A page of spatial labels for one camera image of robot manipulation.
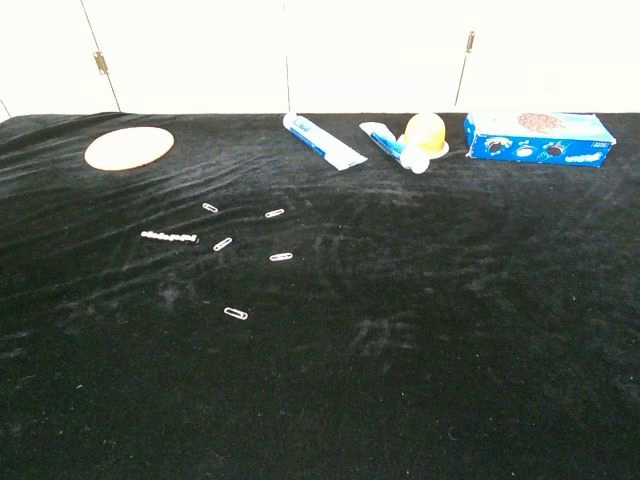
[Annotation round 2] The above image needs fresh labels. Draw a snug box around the large white blue toothpaste tube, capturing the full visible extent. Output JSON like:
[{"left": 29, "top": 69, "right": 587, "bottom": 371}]
[{"left": 282, "top": 112, "right": 369, "bottom": 172}]

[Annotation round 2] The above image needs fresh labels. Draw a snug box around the black velvet tablecloth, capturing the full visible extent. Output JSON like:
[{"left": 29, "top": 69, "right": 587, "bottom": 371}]
[{"left": 0, "top": 111, "right": 640, "bottom": 480}]

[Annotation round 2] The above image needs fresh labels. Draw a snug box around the blue cookie box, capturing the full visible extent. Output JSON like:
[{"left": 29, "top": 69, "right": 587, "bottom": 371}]
[{"left": 463, "top": 111, "right": 617, "bottom": 169}]

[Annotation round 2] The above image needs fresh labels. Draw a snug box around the round woven coaster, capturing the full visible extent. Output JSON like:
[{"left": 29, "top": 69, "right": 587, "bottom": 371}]
[{"left": 83, "top": 126, "right": 176, "bottom": 172}]

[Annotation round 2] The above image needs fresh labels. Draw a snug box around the small white blue toothpaste tube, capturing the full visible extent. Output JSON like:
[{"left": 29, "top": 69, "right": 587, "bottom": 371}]
[{"left": 358, "top": 121, "right": 431, "bottom": 175}]

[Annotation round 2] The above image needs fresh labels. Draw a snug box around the yellow pudding cup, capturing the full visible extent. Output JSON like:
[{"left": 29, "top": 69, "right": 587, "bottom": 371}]
[{"left": 397, "top": 112, "right": 450, "bottom": 160}]

